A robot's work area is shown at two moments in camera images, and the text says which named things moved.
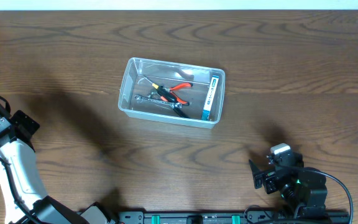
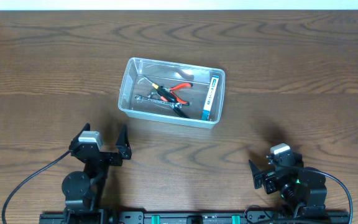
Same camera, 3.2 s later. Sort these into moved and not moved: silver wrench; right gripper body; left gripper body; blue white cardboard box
Moved: left gripper body
Not moved: right gripper body; blue white cardboard box; silver wrench
